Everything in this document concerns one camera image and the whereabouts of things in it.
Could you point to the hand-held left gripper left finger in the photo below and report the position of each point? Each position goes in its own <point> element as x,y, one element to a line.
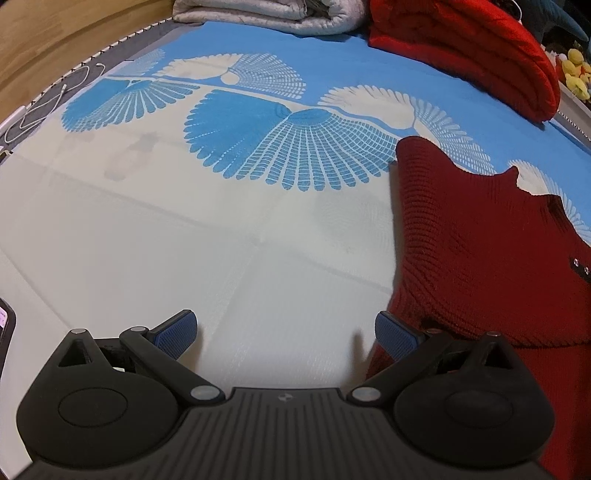
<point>175,332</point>

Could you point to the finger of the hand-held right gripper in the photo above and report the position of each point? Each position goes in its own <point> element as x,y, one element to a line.
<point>581,266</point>

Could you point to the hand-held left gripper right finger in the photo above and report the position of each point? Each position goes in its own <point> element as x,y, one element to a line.
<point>396,333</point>

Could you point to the dark red knit sweater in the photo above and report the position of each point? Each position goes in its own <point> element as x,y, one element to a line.
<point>480,258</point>

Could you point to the white ledge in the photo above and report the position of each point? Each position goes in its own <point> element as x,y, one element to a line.
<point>575,117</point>

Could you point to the blue white patterned mat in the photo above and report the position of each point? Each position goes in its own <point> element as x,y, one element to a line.
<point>231,184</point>

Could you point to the black smartphone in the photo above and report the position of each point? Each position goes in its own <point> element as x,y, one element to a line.
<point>5,332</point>

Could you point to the yellow plush toy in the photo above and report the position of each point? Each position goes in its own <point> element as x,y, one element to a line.
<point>582,85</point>
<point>575,62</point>

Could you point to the bright red folded blanket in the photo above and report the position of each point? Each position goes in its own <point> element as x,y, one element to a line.
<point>475,50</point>

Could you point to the dark teal plush toy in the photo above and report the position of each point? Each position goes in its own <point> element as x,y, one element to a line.
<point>565,14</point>

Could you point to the grey mattress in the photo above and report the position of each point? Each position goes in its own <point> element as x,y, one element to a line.
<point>41,106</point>

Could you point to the white folded quilt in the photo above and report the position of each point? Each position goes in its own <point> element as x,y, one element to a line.
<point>268,14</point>

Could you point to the wooden bed frame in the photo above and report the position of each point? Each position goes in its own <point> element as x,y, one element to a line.
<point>55,32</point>

